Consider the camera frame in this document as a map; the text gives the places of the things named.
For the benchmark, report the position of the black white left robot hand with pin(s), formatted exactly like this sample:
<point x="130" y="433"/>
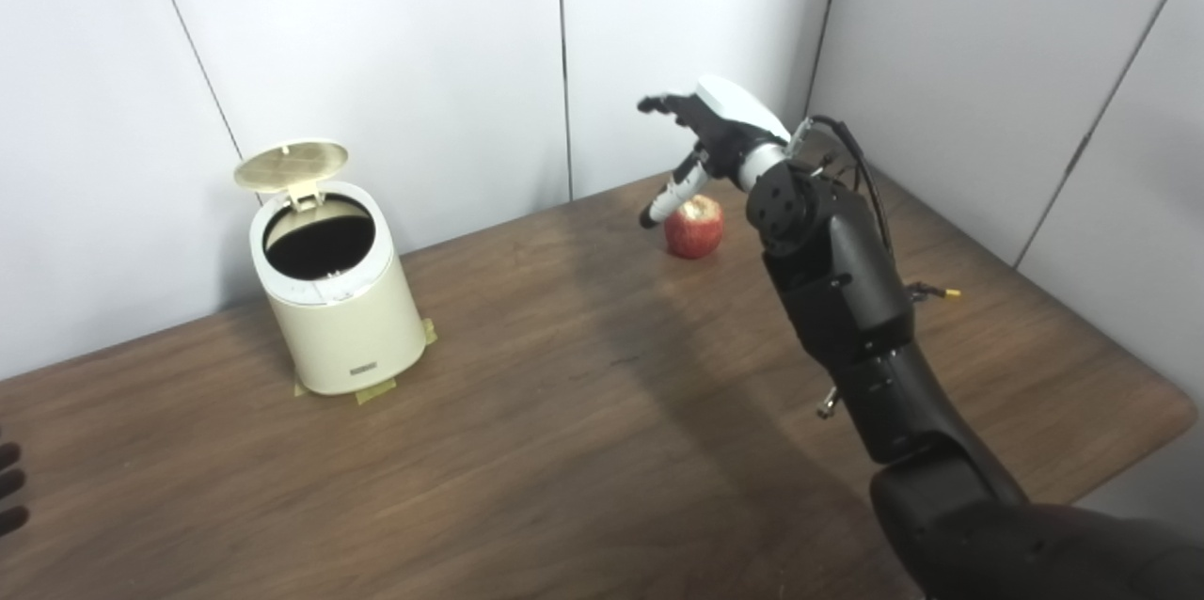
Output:
<point x="9" y="487"/>

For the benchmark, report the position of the cream-colored bin body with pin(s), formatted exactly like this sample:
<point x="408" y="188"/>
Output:
<point x="348" y="337"/>

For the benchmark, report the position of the red apple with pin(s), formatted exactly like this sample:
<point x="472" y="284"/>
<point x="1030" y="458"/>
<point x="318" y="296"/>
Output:
<point x="696" y="233"/>

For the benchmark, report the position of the round cream bin lid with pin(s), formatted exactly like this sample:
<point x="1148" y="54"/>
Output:
<point x="292" y="163"/>

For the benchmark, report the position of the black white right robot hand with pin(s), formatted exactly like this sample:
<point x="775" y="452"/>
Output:
<point x="734" y="125"/>

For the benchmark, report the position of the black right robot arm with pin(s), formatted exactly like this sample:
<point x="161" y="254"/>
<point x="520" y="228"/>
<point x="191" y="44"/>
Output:
<point x="847" y="299"/>

